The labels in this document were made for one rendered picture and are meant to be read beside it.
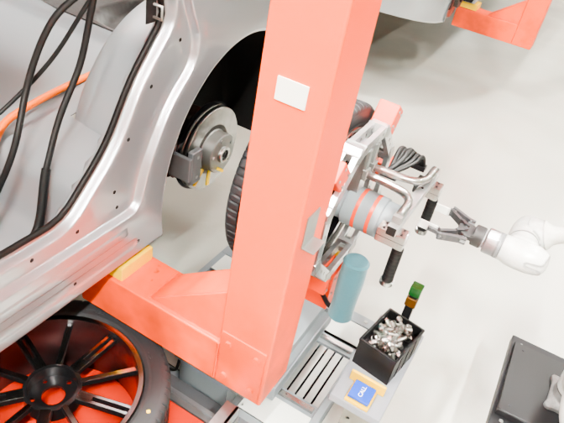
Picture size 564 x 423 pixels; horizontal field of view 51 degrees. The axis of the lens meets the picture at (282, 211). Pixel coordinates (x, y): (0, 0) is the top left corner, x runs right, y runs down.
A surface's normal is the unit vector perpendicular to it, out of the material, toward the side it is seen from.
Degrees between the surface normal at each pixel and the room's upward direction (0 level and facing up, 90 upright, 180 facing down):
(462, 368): 0
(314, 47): 90
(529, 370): 3
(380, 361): 90
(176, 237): 0
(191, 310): 90
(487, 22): 90
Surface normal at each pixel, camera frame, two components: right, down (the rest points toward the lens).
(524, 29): -0.50, 0.44
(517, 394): 0.17, -0.82
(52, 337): 0.32, 0.60
